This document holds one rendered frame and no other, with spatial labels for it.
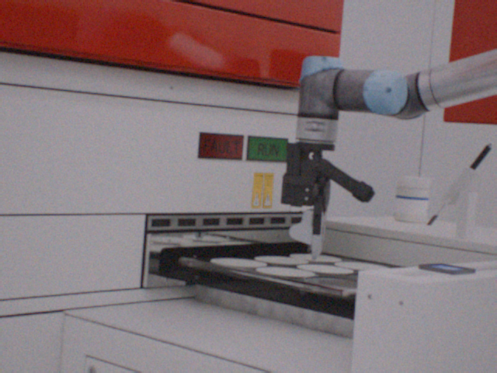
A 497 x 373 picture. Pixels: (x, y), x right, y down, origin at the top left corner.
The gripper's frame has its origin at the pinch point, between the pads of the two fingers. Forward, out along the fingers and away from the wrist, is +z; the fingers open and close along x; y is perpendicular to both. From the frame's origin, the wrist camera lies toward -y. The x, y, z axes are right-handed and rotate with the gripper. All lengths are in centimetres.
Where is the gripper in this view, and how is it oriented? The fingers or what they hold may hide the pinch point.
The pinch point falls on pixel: (318, 252)
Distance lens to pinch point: 185.7
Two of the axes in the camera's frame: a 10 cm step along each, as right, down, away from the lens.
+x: -2.0, 0.4, -9.8
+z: -0.8, 10.0, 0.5
